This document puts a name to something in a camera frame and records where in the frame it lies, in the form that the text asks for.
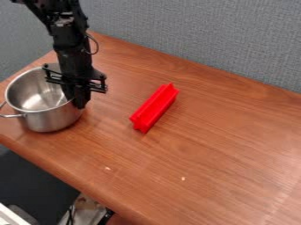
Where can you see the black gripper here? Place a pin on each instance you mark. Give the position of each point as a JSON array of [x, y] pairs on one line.
[[76, 74]]

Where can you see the stainless steel pot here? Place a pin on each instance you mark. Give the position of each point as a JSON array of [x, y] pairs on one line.
[[38, 103]]

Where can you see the red plastic block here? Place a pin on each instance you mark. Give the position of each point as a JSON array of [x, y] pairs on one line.
[[151, 111]]

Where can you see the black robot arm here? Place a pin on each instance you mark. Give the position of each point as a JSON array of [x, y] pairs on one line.
[[66, 24]]

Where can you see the white object bottom left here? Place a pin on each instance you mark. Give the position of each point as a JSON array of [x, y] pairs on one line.
[[10, 218]]

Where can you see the grey bag under table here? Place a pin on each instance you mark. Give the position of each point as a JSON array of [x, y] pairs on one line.
[[86, 212]]

